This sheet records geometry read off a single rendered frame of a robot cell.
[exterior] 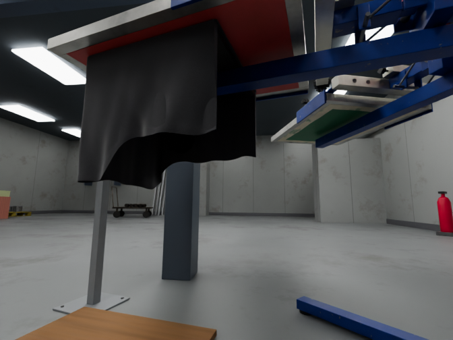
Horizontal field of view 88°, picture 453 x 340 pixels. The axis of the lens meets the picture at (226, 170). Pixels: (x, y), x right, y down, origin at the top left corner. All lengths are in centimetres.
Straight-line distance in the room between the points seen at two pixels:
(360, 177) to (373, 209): 86
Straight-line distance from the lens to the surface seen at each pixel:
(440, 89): 120
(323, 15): 85
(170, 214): 156
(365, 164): 723
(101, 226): 128
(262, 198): 932
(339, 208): 690
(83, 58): 103
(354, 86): 127
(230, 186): 940
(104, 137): 83
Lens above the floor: 46
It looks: 8 degrees up
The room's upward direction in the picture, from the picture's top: 1 degrees clockwise
